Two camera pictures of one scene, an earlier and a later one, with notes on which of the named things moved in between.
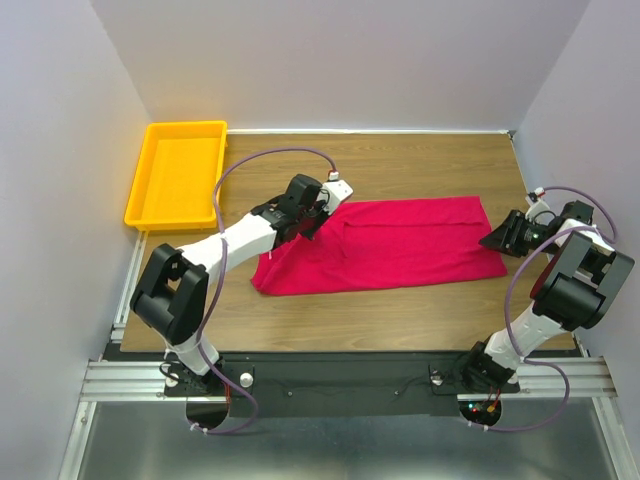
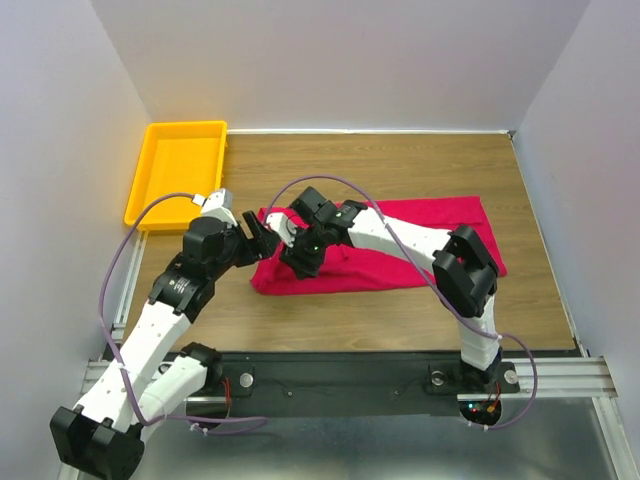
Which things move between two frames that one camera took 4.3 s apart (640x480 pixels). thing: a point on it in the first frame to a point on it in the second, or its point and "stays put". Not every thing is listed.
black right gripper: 506,237 to 296,256
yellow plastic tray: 179,168 stays put
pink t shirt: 382,244 stays put
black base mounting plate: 408,384 stays put
